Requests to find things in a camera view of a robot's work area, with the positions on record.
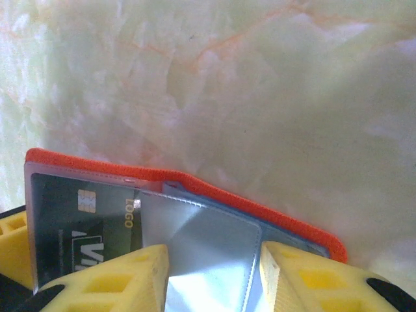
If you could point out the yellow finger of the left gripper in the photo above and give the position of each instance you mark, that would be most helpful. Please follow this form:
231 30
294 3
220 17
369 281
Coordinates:
13 247

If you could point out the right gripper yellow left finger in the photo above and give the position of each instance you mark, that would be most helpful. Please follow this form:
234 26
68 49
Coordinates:
113 282

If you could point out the orange card holder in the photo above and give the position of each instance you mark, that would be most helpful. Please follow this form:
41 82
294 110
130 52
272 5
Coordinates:
211 234

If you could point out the black VIP credit card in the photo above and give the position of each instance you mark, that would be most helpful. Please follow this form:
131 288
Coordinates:
65 211

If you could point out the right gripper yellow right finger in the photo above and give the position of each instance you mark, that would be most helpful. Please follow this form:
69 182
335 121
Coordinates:
325 286

